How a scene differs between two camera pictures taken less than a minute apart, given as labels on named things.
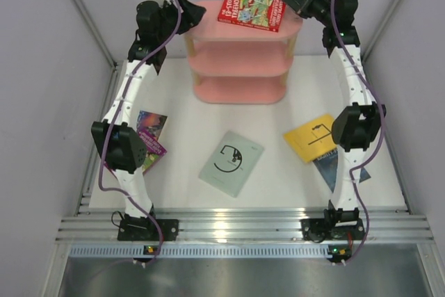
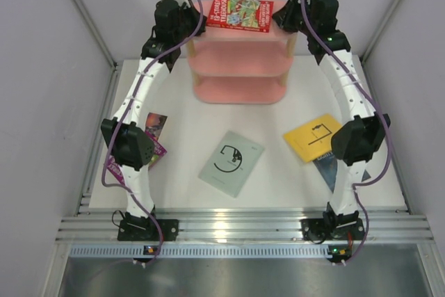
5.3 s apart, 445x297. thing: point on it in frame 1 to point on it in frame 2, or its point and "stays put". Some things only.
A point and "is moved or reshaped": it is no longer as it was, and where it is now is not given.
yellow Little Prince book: x=313 y=140 stays put
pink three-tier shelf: x=233 y=63 stays put
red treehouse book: x=258 y=8 is moved or reshaped
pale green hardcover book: x=231 y=164 stays put
